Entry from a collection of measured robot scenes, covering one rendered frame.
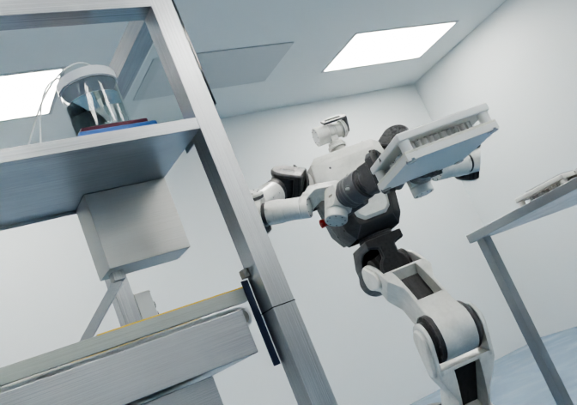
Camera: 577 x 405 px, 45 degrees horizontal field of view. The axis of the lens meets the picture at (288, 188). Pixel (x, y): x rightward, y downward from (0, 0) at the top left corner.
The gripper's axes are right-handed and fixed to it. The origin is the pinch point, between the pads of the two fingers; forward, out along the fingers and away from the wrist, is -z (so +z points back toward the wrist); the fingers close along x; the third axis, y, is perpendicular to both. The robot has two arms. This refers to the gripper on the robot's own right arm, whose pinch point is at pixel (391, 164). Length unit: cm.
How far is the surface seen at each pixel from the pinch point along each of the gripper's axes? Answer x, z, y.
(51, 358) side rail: 20, 26, 91
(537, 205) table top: 19, 8, -79
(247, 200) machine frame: 0.2, 9.5, 43.5
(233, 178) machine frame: -5.7, 9.6, 44.7
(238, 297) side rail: 20, 17, 50
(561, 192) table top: 19, -2, -77
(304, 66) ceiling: -195, 237, -283
